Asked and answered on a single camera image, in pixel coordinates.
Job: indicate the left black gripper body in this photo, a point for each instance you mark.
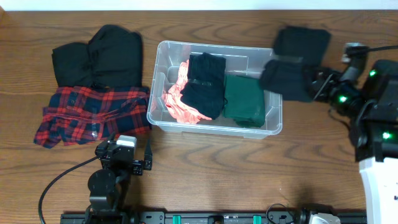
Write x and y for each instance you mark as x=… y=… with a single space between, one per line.
x=128 y=161

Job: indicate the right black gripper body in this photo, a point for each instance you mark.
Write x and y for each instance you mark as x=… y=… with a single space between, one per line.
x=335 y=90

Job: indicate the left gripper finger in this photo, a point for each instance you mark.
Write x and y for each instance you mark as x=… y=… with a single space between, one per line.
x=111 y=137
x=148 y=156

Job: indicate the red navy plaid shirt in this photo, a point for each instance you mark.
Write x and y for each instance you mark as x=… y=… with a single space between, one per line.
x=79 y=115

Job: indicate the black garment with tape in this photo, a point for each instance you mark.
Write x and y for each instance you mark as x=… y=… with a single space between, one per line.
x=298 y=51

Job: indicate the coral pink garment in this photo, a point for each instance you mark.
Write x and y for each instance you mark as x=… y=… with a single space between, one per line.
x=180 y=111

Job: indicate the large black garment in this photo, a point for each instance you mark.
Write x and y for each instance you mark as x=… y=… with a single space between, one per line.
x=112 y=58

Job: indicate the dark green garment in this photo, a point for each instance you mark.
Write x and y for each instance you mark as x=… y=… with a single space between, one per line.
x=245 y=102

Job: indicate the dark navy garment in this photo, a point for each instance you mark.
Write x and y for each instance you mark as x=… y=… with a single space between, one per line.
x=204 y=90

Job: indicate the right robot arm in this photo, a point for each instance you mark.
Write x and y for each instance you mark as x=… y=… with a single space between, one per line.
x=372 y=113

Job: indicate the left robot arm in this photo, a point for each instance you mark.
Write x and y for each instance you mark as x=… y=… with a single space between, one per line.
x=105 y=188

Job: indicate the clear plastic storage bin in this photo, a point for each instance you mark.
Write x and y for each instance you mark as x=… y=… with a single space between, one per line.
x=241 y=61

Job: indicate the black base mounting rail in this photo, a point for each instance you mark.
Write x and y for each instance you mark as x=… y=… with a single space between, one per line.
x=276 y=213

